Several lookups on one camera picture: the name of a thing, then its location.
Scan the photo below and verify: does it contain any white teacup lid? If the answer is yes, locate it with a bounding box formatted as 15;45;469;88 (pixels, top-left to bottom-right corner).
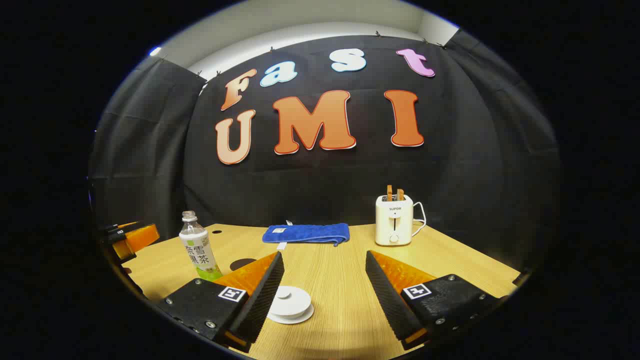
269;286;312;313

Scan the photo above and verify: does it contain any white toaster cable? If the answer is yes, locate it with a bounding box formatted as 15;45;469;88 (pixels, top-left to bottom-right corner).
412;201;427;238

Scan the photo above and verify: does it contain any cream toaster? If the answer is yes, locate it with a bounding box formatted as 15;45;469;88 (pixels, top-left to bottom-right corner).
375;194;415;247

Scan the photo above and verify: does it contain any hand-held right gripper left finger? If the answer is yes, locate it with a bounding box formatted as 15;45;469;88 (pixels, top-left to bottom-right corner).
159;251;285;354

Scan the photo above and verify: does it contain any white saucer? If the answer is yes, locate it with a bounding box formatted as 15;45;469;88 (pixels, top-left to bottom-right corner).
266;301;315;325

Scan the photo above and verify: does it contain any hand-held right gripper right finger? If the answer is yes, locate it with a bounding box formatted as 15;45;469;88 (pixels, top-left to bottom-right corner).
365;250;502;351

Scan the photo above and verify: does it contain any blue towel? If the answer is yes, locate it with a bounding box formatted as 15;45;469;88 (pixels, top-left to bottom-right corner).
262;221;351;251

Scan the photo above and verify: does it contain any black backdrop cloth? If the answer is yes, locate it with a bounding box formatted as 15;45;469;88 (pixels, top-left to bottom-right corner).
89;30;561;271

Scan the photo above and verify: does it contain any clear water bottle green label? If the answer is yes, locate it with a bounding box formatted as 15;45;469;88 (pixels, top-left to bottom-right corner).
179;210;224;282

